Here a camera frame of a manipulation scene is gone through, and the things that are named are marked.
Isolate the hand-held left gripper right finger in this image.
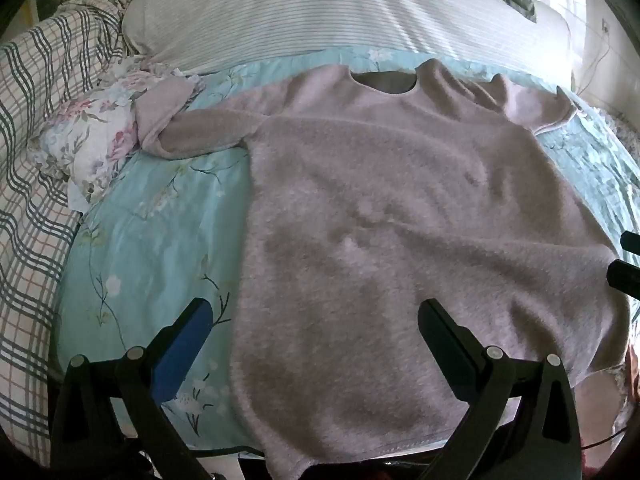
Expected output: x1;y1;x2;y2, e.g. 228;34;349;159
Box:
417;298;583;480

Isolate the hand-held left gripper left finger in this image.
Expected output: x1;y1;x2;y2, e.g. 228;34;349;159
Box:
50;297;216;480

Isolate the mauve fuzzy sweater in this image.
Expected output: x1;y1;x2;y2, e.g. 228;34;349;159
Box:
135;59;632;478

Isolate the teal floral bed sheet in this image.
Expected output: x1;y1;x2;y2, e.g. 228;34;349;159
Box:
50;46;640;458

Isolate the plaid blanket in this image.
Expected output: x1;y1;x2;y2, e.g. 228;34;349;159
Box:
0;0;131;453

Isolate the white pillow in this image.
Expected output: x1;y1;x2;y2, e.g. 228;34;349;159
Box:
530;0;575;92

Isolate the white floral cloth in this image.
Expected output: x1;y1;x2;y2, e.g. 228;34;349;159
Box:
27;55;201;211

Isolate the white striped duvet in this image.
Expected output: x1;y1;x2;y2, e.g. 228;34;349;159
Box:
122;0;573;92

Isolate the black cable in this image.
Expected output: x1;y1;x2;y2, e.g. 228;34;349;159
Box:
190;446;263;459

